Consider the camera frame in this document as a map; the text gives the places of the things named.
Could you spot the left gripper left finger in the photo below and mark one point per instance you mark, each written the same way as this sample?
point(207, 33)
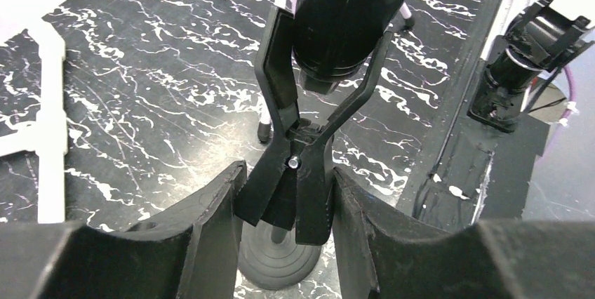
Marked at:
point(189, 250)

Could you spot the black microphone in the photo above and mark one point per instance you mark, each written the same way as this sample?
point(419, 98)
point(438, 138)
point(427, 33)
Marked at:
point(333, 38)

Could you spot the white PVC pipe frame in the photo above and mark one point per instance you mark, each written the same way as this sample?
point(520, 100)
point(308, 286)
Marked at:
point(47, 136)

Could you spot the black rod with round base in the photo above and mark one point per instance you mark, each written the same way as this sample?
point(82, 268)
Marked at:
point(287, 201)

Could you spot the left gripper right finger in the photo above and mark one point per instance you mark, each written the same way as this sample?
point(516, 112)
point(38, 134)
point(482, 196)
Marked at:
point(384, 253)

